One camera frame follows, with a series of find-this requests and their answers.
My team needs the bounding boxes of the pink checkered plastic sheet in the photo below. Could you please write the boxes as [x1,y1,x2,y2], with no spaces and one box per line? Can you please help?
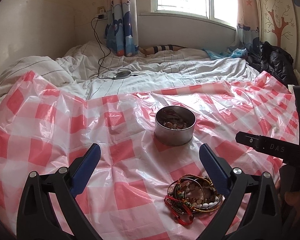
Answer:
[0,72,299,239]

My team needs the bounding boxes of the pile of beaded bracelets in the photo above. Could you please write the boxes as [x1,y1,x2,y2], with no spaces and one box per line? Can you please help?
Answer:
[163,174,224,226]

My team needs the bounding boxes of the black charging cable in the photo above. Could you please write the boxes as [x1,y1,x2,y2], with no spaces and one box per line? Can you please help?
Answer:
[90,16,138,80]

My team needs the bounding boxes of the round silver metal tin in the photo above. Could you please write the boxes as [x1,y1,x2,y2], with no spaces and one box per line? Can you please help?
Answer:
[154,106,196,146]

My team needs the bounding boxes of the light blue plastic bag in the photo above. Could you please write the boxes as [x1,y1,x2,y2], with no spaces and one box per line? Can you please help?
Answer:
[204,48,248,60]

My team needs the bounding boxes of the striped pillow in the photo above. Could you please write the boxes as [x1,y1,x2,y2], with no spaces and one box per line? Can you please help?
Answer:
[139,44,185,56]

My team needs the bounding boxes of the person's right hand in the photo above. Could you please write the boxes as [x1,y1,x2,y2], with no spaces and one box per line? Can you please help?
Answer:
[275,180,300,223]

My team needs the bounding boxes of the round grey charger pad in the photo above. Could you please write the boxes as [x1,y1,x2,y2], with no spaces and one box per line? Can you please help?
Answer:
[114,70,132,79]

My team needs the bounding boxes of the wardrobe with tree decal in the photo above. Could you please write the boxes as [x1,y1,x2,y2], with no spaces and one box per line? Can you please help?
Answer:
[257,0,300,72]

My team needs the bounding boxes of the white striped duvet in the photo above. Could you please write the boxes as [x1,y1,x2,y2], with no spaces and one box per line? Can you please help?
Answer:
[0,41,259,104]

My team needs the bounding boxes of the wall power socket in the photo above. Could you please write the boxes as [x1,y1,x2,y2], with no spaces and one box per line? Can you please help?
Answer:
[96,6,108,20]

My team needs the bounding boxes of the black jacket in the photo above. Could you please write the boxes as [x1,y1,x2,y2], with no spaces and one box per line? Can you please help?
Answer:
[246,41,298,87]

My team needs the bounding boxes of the white headboard panel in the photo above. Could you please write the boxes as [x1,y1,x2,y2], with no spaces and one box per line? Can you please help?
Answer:
[0,0,76,74]

